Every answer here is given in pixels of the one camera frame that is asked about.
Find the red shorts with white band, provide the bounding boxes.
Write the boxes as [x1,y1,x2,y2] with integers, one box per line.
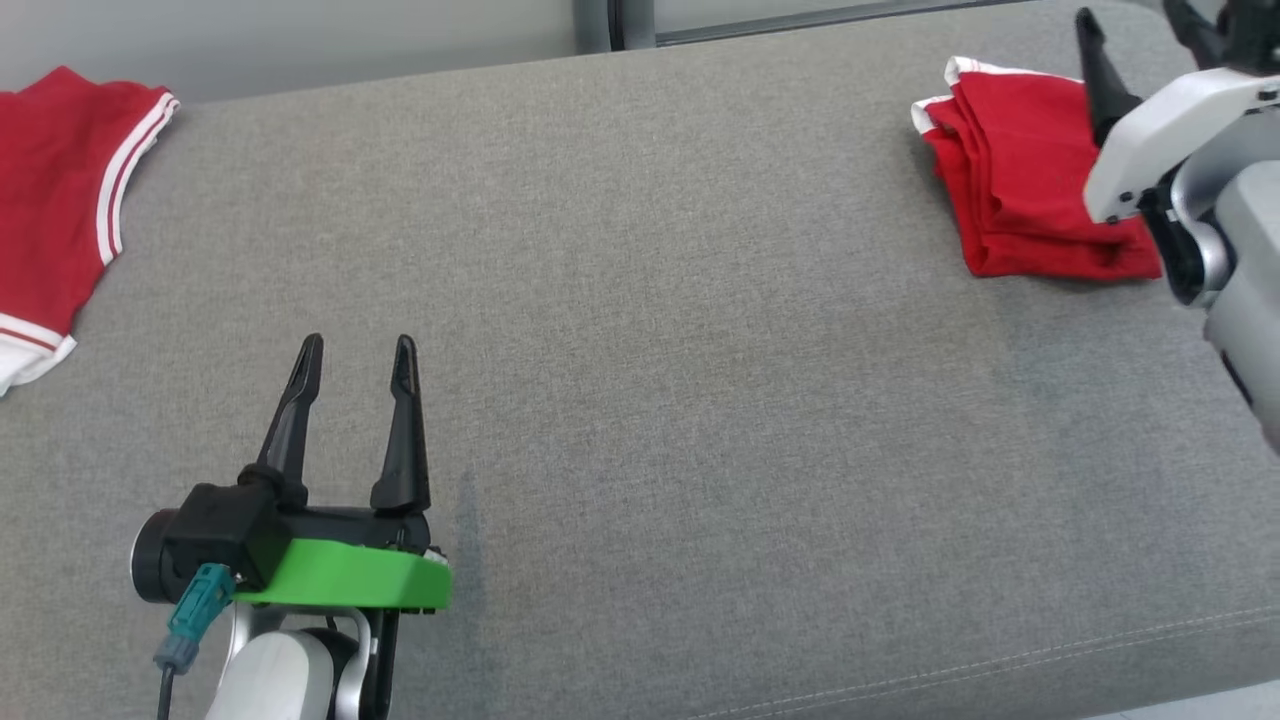
[910,56,1166,281]

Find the black cable with teal connector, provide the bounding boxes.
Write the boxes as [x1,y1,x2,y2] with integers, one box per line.
[153,563,237,720]

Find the red basketball jersey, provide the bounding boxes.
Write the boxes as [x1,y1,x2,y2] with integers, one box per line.
[0,66,181,398]

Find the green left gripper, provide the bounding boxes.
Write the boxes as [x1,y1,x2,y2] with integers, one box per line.
[235,333,453,613]

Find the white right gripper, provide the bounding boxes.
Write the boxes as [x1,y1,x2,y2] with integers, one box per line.
[1075,0,1280,226]

